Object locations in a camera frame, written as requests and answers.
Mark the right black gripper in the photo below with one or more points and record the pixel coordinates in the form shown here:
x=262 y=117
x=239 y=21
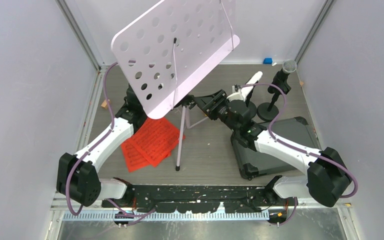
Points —
x=219 y=98

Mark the tan wooden block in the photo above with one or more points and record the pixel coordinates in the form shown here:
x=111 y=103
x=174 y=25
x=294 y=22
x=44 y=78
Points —
x=105 y=104

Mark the white music stand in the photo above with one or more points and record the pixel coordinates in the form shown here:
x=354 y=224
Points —
x=170 y=48

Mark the white toy microphone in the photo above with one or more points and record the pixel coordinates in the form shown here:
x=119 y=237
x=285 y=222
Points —
x=249 y=85

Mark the black silver microphone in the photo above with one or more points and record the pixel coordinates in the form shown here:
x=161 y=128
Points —
x=281 y=77

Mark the right black mic stand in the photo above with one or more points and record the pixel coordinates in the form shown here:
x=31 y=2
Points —
x=267 y=111

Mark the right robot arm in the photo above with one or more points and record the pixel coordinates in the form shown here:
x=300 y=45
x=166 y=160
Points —
x=325 y=177

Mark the left black mic stand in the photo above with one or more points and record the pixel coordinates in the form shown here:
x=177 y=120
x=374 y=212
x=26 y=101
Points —
x=250 y=107

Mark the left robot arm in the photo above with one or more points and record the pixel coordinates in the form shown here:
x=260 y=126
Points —
x=77 y=175

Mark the black mic stand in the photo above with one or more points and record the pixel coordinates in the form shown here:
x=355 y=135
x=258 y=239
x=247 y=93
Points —
x=267 y=111
x=250 y=107

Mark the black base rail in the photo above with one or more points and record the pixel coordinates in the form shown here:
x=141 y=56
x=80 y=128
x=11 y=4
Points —
x=192 y=203

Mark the black carrying case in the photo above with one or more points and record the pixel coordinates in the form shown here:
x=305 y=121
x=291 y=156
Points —
x=286 y=151

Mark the small blue block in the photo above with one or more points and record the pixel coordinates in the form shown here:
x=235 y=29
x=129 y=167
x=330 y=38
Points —
x=267 y=61

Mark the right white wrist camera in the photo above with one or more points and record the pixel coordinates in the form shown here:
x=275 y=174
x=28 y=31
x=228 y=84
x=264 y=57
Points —
x=239 y=93

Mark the red sheet music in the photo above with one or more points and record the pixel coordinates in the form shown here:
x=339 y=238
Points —
x=139 y=156
x=155 y=140

